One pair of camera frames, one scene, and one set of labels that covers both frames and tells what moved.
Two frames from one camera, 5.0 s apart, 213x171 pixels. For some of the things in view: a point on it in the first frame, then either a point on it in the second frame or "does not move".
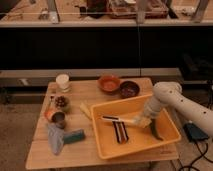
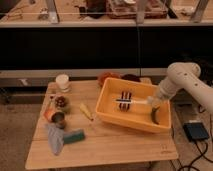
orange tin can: x=56 y=117 does not move
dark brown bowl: x=128 y=89 -> x=131 y=77
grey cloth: x=56 y=134 does not move
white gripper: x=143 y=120 -> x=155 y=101
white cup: x=62 y=81 does not move
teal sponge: x=73 y=136 does not move
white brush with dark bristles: x=110 y=117 -> x=124 y=101
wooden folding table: x=64 y=134 does not move
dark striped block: x=120 y=131 -> x=124 y=106
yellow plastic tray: x=139 y=138 -> x=139 y=115
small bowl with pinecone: x=62 y=103 does not move
